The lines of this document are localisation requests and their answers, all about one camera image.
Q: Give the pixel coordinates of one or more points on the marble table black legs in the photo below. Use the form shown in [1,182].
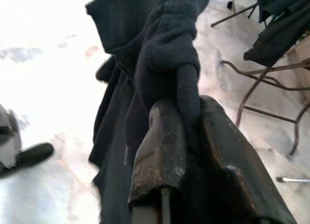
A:
[290,66]

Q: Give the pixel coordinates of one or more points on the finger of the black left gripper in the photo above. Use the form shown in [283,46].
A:
[36,152]

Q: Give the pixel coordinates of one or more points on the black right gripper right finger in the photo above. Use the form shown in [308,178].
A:
[232,175]

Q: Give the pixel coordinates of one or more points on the silver metal clothes rack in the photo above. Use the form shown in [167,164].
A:
[293,179]

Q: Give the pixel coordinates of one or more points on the navy polo shirt red trim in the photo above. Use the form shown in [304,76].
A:
[278,40]

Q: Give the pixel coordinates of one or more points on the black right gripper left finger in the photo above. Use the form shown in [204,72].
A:
[157,156]

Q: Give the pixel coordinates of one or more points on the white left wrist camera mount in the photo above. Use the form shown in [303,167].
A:
[10,141]

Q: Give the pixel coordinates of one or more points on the black shirt green print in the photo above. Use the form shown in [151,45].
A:
[116,28]

